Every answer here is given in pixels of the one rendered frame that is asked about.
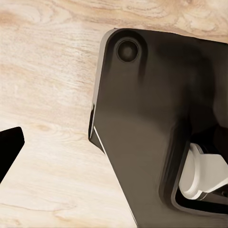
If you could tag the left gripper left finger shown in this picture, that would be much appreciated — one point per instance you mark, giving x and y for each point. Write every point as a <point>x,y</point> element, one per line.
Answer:
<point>11,142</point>

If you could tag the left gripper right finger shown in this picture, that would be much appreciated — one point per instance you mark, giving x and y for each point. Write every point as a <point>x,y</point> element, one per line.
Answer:
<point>220,140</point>

